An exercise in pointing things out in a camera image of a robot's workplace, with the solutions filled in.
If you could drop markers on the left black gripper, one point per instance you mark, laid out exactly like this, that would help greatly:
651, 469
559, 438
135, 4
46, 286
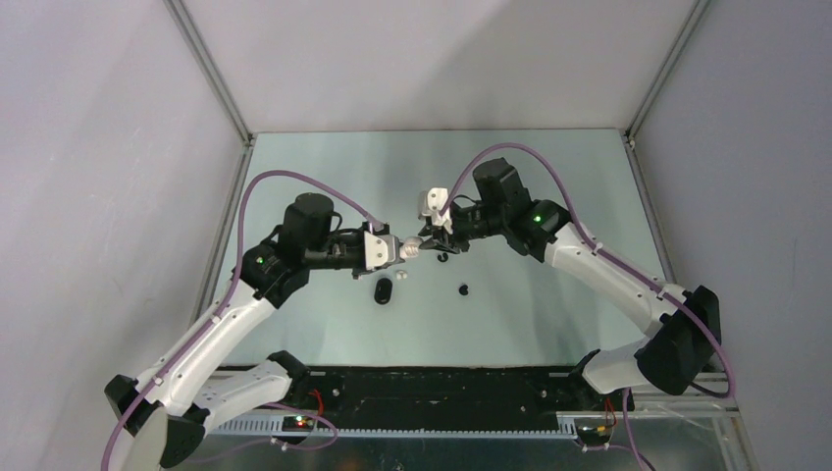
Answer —
357, 272

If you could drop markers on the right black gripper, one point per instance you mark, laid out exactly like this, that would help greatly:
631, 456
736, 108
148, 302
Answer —
439, 233

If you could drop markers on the white earbud charging case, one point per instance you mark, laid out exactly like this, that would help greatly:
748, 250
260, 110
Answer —
410, 248

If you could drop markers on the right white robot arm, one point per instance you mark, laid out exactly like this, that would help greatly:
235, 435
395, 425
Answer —
680, 326

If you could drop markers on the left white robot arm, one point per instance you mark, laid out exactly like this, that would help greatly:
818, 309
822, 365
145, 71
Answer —
169, 409

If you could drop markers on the black earbud charging case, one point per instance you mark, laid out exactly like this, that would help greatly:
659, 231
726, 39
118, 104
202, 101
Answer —
383, 289

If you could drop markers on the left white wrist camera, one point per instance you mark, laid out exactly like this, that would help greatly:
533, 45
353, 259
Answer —
381, 249

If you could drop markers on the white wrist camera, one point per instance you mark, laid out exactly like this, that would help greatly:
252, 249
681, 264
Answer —
381, 249
431, 203

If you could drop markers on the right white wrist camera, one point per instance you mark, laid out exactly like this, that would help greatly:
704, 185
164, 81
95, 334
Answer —
431, 203

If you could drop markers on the left aluminium frame post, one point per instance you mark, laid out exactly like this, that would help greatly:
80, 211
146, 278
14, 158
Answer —
200, 51

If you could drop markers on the aluminium frame post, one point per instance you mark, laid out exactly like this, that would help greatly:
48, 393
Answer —
200, 51
667, 67

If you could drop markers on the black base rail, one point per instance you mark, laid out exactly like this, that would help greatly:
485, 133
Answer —
449, 399

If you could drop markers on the right aluminium frame post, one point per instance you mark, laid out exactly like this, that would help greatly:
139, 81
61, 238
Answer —
667, 67

